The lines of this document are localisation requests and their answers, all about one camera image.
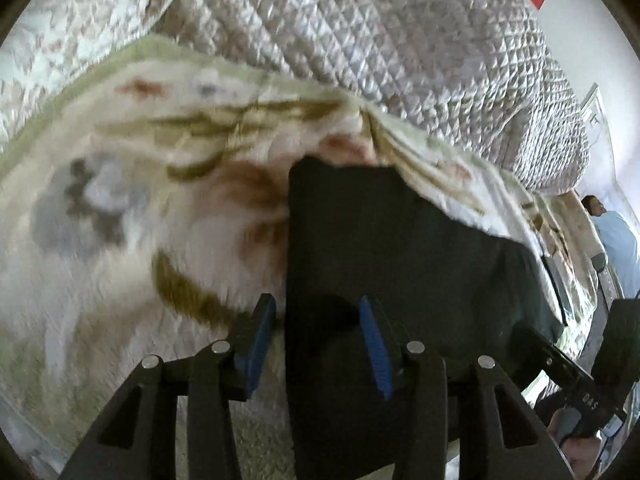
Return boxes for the white wall frame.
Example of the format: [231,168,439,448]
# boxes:
[581,82,615,161]

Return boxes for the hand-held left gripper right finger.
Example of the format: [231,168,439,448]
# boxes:
[359,295,576,480]

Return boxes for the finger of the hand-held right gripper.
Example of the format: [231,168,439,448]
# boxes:
[539,254,570,327]

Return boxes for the black pants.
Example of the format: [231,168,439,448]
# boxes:
[285,156,566,480]

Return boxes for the person's right hand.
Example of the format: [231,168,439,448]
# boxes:
[546,402,607,480]

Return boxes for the white quilted bedspread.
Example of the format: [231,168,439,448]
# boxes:
[0,0,591,196]

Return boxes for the white printed fleece blanket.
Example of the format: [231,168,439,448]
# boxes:
[0,35,608,480]

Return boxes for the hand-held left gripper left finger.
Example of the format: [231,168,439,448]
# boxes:
[60,294,277,480]

